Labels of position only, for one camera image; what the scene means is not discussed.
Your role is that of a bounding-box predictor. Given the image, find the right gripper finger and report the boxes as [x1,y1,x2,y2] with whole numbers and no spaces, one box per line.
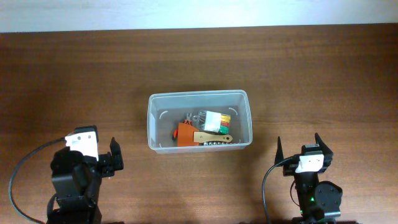
[274,136,284,166]
[315,133,333,156]

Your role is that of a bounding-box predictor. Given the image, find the red handled pliers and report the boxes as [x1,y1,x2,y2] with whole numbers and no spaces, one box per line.
[172,113,195,141]

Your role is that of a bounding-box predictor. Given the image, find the orange socket bit rail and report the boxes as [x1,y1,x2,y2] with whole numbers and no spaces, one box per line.
[201,141,234,146]

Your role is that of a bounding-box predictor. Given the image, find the screwdriver set clear case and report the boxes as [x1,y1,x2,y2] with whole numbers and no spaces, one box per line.
[192,110,231,134]

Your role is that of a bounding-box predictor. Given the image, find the clear plastic container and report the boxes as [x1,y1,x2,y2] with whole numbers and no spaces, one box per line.
[147,90,253,154]

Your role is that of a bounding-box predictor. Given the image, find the orange scraper wooden handle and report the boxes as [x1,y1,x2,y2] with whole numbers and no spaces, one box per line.
[177,123,233,147]

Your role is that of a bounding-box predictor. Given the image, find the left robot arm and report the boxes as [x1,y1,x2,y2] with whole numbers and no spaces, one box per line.
[47,125,124,224]

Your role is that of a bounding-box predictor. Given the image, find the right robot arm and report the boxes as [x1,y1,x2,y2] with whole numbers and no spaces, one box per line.
[274,133,343,223]

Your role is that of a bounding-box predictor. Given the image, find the left black cable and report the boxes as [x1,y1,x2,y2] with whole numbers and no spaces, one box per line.
[8,138,68,224]

